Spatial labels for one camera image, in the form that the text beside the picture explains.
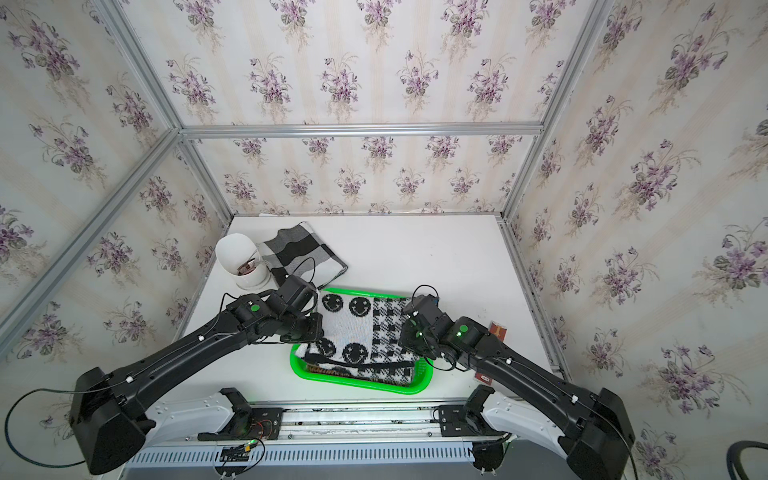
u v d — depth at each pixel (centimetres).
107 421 37
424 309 58
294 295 59
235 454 72
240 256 95
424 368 74
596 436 38
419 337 65
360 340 76
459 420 71
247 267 93
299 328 64
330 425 75
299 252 108
